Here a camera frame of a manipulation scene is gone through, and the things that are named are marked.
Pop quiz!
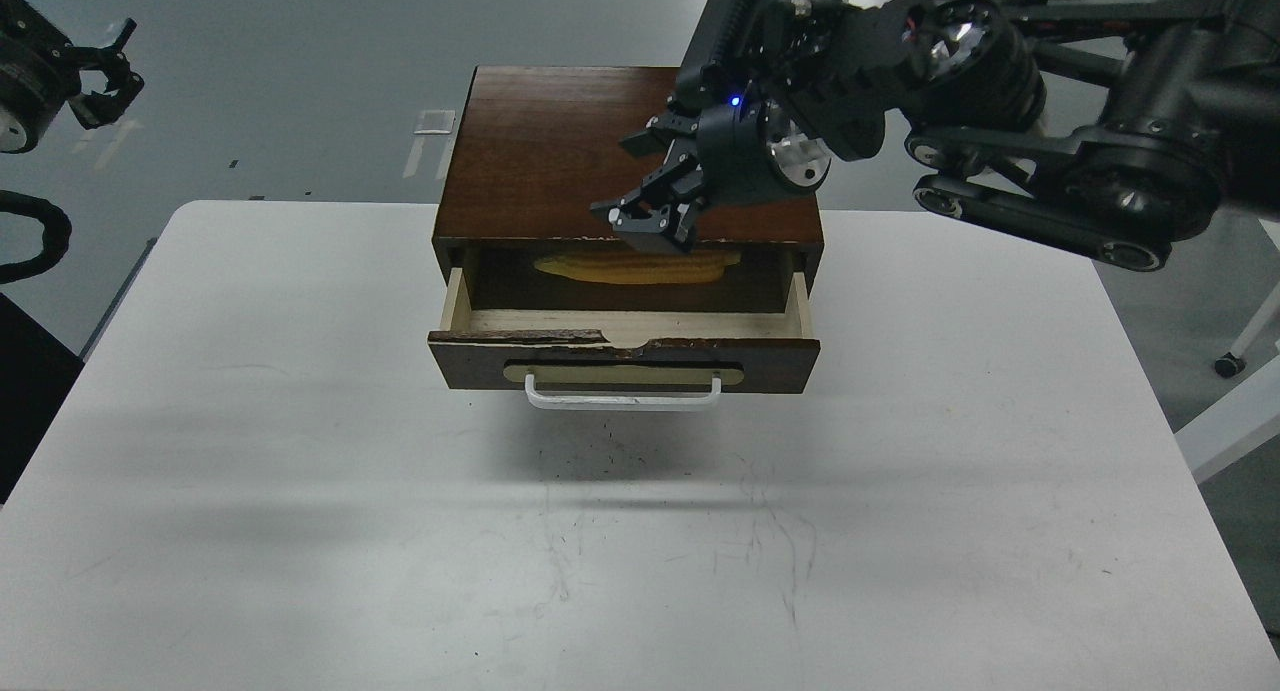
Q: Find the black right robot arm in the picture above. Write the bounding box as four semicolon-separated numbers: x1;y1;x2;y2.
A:
590;0;1279;273

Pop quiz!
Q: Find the black corrugated left cable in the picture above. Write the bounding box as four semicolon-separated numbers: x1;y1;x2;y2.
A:
0;191;73;284

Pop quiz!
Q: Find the yellow corn cob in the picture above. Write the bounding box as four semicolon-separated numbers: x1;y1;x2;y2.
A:
532;250;742;287

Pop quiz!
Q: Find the dark brown wooden cabinet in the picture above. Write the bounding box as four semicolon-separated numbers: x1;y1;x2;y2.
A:
431;67;824;312

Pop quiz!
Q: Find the wooden drawer with brown front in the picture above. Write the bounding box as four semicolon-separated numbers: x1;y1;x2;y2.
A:
428;270;820;395

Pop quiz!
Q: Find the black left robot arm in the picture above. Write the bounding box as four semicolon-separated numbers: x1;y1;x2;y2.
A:
1;0;145;154

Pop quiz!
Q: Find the white metal drawer handle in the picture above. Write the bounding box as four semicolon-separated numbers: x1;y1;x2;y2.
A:
524;372;723;412

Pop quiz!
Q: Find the white stand leg with casters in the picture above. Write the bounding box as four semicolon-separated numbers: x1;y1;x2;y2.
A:
1213;284;1280;377

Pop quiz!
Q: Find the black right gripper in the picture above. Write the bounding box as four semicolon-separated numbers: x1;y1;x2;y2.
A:
589;100;832;255

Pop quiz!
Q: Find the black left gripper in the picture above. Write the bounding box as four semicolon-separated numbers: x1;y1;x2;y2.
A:
1;12;145;154

